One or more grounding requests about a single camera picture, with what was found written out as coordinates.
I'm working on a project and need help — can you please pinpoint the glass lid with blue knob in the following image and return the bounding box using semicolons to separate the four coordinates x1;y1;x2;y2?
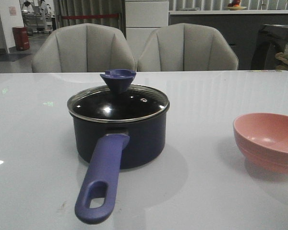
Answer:
67;69;170;124

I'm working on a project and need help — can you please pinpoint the pink bowl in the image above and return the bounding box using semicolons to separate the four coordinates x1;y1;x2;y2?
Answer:
233;113;288;174

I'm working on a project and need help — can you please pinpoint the dark blue saucepan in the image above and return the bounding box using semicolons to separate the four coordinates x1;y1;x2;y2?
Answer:
70;105;169;224

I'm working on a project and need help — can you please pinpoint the right grey chair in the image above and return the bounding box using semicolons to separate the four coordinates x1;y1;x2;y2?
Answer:
137;23;239;72

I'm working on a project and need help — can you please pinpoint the grey chair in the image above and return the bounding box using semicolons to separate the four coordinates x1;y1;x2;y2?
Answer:
32;23;136;73
137;23;239;72

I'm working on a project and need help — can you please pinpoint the left grey chair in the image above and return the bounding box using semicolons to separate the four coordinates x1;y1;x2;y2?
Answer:
32;23;136;73

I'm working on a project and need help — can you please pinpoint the white cabinet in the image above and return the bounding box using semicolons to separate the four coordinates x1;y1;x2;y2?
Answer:
125;0;169;59

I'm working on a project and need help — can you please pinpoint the red barrier tape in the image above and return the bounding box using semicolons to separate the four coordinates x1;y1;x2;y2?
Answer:
61;13;120;20

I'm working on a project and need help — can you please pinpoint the grey sideboard counter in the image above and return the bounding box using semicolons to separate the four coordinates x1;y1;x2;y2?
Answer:
169;10;288;70

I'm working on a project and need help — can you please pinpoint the fruit plate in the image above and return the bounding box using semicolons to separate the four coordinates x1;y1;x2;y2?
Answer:
225;0;247;11

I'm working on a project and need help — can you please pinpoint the red bin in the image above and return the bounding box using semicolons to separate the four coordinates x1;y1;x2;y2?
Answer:
12;26;30;51

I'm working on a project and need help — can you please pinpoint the beige cushion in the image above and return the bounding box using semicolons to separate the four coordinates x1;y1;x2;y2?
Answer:
275;52;288;71

